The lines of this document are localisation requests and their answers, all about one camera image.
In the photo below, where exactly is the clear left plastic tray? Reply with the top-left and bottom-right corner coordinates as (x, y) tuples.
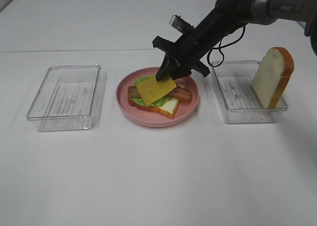
(26, 64), (103, 132)

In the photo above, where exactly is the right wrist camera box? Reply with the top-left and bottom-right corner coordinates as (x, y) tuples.
(169, 15), (194, 34)

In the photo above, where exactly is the yellow cheese slice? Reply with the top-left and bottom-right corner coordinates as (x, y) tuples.
(135, 75), (177, 106)

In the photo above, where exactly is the green lettuce leaf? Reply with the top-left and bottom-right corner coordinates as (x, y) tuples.
(128, 74), (176, 107)

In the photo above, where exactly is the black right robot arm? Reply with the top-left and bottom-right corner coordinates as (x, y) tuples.
(153, 0), (317, 81)

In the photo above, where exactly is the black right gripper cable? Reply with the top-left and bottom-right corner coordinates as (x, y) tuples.
(206, 25), (246, 67)

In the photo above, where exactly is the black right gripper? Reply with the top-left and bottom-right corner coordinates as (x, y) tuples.
(153, 29), (211, 81)

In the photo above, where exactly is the bread slice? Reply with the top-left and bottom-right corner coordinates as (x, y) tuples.
(128, 97), (179, 119)
(251, 47), (294, 109)

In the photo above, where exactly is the bacon strip from tray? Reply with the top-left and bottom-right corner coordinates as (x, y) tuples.
(128, 86), (141, 98)
(168, 86), (192, 102)

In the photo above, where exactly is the clear right plastic tray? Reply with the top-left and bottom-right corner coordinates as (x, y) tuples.
(211, 60), (288, 124)

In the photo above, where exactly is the clear plastic tray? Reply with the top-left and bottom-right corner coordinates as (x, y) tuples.
(26, 64), (103, 132)
(211, 60), (288, 124)

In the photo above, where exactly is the pink round plate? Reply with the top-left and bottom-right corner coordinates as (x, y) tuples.
(116, 67), (200, 127)

